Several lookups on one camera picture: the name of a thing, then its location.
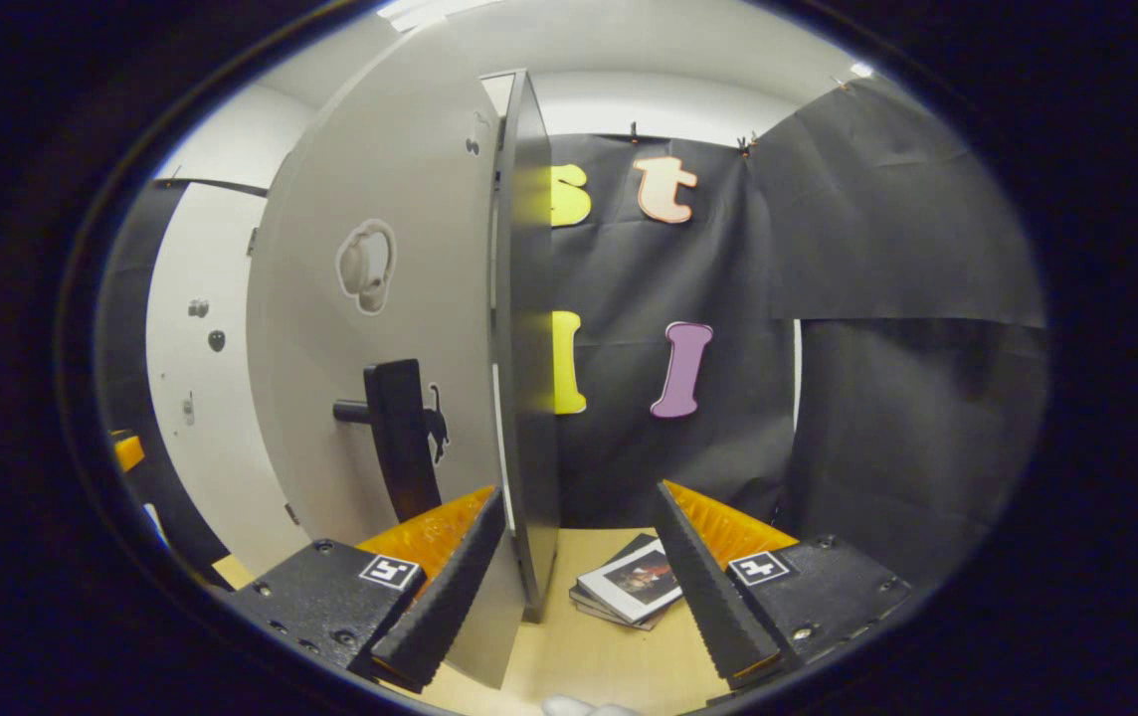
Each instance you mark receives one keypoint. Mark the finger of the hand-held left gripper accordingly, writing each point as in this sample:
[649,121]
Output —
[128,452]

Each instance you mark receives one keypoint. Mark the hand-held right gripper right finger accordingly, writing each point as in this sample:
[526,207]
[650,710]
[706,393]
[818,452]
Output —
[713,597]

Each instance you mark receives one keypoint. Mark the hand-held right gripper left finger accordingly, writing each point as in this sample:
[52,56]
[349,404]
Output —
[445,597]

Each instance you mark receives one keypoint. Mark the dark booklet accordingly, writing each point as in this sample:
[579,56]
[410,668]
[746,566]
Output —
[591,605]

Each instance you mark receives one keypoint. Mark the large ceiling light panel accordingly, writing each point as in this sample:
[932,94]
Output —
[430,12]

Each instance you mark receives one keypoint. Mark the small ceiling light panel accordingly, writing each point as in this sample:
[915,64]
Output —
[862,70]

